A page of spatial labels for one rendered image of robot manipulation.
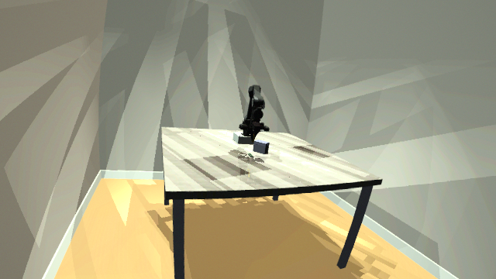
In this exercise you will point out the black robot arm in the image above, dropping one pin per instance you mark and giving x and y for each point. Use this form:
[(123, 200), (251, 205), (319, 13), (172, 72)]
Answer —
[(254, 109)]

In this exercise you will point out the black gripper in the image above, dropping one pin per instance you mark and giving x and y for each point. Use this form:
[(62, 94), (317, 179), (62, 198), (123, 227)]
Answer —
[(250, 129)]

